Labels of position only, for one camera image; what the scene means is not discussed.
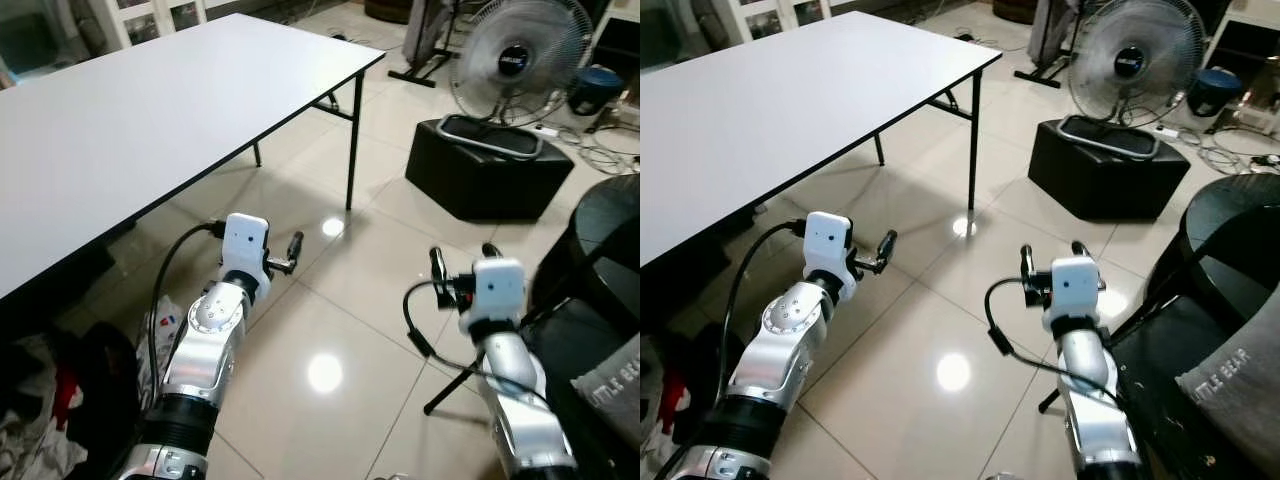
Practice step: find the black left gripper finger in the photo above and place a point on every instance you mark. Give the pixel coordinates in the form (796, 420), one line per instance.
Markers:
(296, 246)
(888, 244)

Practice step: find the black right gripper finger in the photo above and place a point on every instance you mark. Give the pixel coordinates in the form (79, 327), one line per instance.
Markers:
(491, 251)
(1026, 262)
(438, 265)
(1080, 248)

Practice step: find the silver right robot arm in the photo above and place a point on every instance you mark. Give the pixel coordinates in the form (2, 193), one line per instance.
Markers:
(1090, 400)
(510, 400)

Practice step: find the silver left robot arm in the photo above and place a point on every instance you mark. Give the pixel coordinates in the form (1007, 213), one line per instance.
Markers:
(205, 350)
(785, 345)

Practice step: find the black box ottoman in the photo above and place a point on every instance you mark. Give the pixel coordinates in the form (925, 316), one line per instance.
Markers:
(480, 185)
(1100, 185)

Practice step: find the black chair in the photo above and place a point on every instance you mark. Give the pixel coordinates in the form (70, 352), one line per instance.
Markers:
(600, 230)
(1230, 230)

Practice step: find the white printed plastic bag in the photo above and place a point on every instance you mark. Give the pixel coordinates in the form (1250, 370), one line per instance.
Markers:
(165, 330)

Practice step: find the white power strip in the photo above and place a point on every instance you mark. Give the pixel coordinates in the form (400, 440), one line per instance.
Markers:
(545, 130)
(1165, 131)

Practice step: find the grey printed cushion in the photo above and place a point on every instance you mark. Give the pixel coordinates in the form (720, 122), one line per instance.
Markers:
(610, 390)
(1235, 380)

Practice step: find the grey floor fan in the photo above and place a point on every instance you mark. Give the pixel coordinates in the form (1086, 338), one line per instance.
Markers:
(517, 58)
(1130, 62)

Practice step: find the dark blue round container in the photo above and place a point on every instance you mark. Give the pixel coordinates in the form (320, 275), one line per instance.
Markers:
(597, 90)
(1215, 92)

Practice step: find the black folded stand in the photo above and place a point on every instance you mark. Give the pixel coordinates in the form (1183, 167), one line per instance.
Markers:
(1050, 35)
(430, 35)

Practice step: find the pile of clothes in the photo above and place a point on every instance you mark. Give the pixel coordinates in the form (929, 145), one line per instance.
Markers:
(40, 400)
(660, 420)

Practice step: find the white shelf unit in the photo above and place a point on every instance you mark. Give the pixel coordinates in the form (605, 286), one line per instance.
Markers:
(1225, 30)
(600, 30)

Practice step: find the brown round basket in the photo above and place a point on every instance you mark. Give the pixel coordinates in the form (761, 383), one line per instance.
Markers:
(385, 8)
(1012, 8)

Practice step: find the white cabinet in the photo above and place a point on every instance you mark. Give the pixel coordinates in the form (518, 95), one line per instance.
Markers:
(140, 20)
(760, 20)

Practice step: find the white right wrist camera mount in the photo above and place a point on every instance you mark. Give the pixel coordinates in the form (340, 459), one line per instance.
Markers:
(1075, 290)
(497, 290)

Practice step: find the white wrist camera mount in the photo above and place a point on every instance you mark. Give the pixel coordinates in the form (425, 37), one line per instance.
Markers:
(245, 240)
(1075, 290)
(497, 290)
(828, 240)

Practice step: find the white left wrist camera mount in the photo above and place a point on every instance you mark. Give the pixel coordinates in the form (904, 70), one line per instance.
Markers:
(245, 240)
(828, 240)

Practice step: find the black metal table frame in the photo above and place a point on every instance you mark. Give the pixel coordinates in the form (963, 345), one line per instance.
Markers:
(973, 150)
(355, 150)

